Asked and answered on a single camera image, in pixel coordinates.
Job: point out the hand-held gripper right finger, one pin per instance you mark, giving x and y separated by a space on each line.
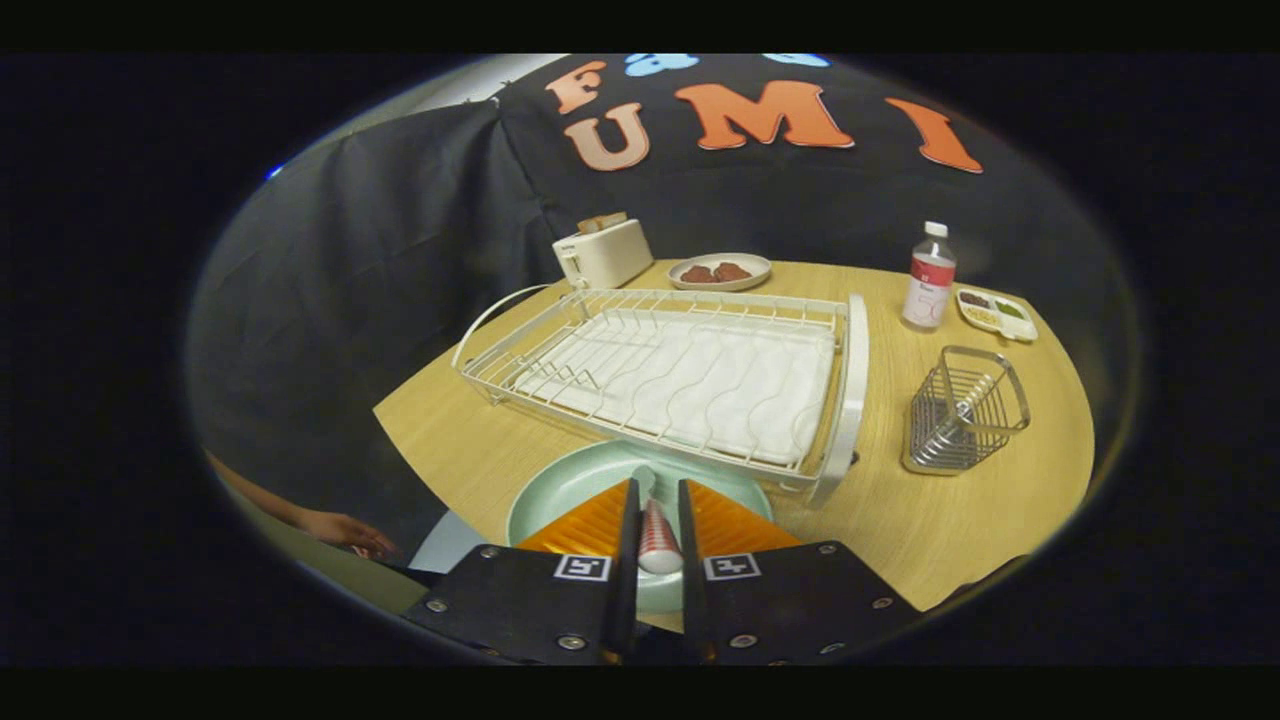
790 600

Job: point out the brown meat piece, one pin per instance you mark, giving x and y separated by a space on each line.
732 271
698 273

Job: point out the pale green plate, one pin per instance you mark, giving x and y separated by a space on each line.
560 490

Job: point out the cream toaster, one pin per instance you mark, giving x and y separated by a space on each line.
605 258

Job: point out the white divided snack tray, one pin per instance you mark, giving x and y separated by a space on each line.
996 314

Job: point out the beige plate with meat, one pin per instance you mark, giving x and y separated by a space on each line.
720 272

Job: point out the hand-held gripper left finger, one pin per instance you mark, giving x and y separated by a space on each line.
520 600

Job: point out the clear bottle with red label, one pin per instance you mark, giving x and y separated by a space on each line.
929 285

